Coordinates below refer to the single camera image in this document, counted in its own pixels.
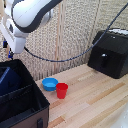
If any black box with handle hole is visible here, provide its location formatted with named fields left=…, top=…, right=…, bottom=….
left=87, top=29, right=128, bottom=80

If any red plastic cup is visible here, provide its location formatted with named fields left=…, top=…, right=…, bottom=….
left=55, top=82, right=70, bottom=100

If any black fabric divided storage box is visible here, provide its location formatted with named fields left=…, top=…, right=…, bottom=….
left=0, top=58, right=51, bottom=128

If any blue plastic bowl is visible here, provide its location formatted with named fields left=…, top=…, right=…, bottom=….
left=41, top=77, right=60, bottom=92

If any beige woven folding screen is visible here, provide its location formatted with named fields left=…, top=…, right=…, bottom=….
left=0, top=0, right=128, bottom=82

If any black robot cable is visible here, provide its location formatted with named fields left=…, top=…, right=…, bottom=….
left=23, top=2, right=128, bottom=64

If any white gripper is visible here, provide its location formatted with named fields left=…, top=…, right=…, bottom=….
left=0, top=16, right=28, bottom=61

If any white object on black box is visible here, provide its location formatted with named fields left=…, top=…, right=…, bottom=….
left=107, top=28, right=128, bottom=35

